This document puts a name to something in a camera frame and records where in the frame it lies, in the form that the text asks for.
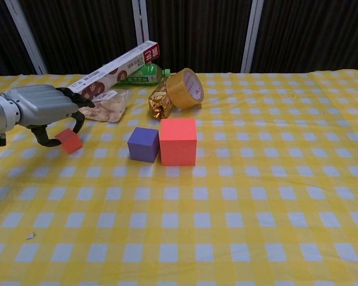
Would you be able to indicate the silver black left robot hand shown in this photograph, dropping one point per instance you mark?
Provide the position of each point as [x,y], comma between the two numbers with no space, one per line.
[41,104]

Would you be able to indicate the small red cube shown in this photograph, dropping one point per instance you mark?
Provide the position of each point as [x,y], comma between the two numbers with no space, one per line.
[72,143]

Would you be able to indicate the medium purple cube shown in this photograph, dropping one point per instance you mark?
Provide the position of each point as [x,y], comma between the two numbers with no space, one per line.
[143,146]

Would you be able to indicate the yellow checkered tablecloth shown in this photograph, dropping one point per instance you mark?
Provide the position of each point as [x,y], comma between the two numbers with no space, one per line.
[256,178]

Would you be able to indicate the clear bag of snacks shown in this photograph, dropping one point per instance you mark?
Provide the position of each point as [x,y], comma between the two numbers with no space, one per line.
[107,111]

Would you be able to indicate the long white cling wrap box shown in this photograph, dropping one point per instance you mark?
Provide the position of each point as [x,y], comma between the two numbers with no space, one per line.
[119,67]

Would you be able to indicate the green plastic bottle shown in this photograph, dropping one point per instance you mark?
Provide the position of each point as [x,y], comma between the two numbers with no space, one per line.
[149,73]

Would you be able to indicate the gold foil snack pack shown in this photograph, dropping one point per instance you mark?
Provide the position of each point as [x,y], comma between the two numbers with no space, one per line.
[159,102]

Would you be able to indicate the small paper scrap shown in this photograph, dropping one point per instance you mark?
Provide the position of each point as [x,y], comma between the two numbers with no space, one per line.
[30,236]

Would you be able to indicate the brown packing tape roll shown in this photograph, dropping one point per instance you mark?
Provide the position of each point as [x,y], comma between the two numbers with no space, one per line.
[182,92]

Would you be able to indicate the large red cube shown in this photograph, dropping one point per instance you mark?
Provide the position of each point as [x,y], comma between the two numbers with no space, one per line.
[178,146]

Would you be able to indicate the white frame post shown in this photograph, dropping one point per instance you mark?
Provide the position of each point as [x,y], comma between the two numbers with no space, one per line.
[27,35]
[138,18]
[250,38]

